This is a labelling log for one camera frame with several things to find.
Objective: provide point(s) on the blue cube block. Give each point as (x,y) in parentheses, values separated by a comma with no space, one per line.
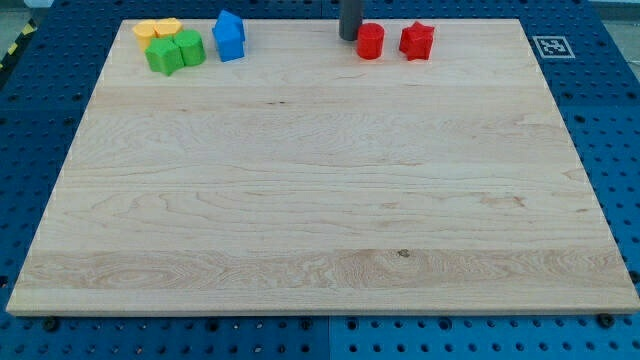
(229,35)

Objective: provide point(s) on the wooden board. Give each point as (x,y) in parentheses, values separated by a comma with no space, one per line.
(303,180)

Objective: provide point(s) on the red cylinder block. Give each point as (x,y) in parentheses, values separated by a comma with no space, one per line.
(370,39)

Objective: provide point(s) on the red star block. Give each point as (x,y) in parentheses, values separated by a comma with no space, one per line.
(416,41)

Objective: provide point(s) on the gray cylindrical pusher rod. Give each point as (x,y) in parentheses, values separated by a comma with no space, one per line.
(350,18)

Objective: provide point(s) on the green cylinder block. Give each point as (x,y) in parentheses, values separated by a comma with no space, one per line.
(191,47)

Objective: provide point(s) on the green star block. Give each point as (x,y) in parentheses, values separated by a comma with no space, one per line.
(164,56)

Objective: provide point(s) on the yellow hexagon block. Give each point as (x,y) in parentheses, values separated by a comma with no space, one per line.
(167,27)

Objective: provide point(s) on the yellow pentagon block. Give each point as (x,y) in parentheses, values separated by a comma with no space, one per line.
(144,32)

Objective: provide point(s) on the white fiducial marker tag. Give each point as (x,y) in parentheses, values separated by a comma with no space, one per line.
(553,47)

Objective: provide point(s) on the black bolt front left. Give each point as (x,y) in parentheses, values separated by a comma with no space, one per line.
(50,324)

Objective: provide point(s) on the black bolt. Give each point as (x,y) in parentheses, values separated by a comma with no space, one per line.
(605,320)
(50,324)

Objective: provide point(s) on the black bolt front right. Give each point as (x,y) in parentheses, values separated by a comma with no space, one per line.
(605,320)

